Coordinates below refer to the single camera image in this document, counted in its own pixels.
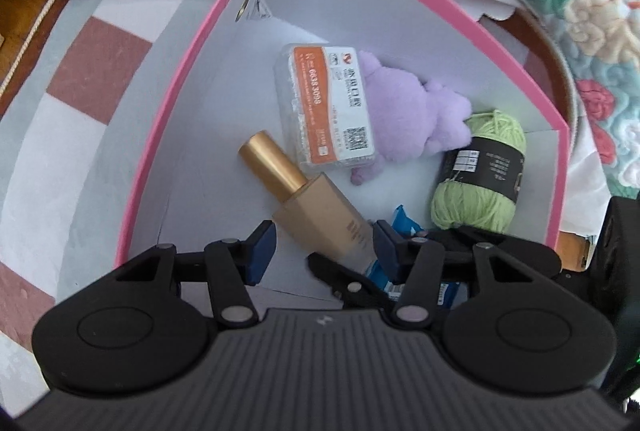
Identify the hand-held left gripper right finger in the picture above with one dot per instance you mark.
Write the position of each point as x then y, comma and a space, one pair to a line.
385, 247

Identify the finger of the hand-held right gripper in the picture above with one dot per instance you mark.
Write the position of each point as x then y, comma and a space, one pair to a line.
350, 287

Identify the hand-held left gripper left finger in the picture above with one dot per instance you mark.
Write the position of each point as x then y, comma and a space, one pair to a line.
262, 252

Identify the blue packet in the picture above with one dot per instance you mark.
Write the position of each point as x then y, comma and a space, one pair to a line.
407, 221

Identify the gold foundation bottle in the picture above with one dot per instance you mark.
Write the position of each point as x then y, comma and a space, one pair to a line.
320, 206

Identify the pink cardboard box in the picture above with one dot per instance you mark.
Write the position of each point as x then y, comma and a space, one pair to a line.
225, 136

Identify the purple plush toy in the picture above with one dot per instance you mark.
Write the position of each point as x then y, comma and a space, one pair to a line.
400, 111

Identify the clear box with orange label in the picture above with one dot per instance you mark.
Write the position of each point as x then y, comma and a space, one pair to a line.
320, 111

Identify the green yarn ball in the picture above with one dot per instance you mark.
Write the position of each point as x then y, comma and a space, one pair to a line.
480, 207

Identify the checkered round rug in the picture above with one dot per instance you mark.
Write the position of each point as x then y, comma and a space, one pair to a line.
75, 136

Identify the floral quilt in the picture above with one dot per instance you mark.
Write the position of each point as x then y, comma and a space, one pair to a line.
600, 11

